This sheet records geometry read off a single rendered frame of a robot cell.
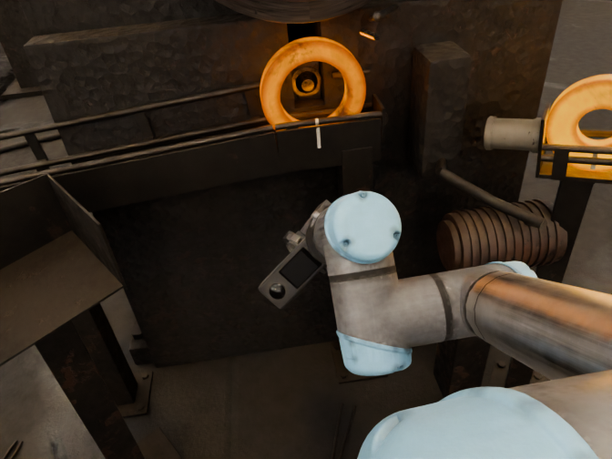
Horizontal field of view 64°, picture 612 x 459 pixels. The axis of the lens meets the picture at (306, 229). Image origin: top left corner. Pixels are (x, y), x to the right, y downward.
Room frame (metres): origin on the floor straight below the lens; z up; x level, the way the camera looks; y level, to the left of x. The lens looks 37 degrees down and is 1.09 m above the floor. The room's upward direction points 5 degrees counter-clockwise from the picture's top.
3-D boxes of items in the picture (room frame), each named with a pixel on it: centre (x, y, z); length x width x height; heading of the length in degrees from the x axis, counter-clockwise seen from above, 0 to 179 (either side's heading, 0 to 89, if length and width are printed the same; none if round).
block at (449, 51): (0.87, -0.27, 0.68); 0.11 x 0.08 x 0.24; 4
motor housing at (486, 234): (0.73, -0.37, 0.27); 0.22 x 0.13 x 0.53; 94
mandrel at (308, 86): (1.01, -0.02, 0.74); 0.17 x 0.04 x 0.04; 4
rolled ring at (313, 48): (0.84, -0.04, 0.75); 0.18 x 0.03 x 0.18; 95
